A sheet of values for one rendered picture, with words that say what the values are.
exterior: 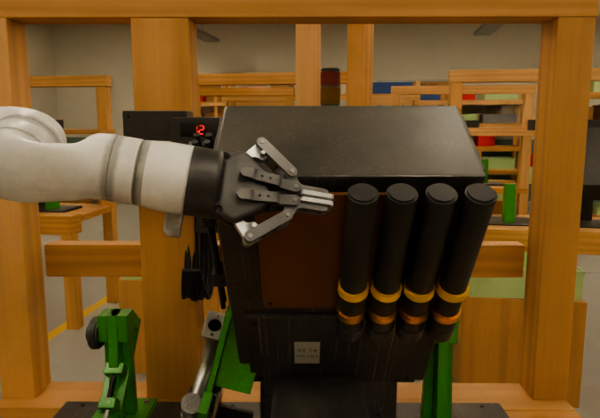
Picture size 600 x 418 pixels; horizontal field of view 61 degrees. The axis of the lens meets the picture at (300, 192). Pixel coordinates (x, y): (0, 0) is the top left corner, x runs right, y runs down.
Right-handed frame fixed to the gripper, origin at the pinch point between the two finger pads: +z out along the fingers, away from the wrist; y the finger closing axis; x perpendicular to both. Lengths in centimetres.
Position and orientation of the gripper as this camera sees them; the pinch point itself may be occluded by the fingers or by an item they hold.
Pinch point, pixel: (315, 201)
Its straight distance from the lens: 57.5
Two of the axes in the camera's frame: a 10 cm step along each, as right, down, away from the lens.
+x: -2.2, 3.7, 9.0
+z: 9.7, 1.6, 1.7
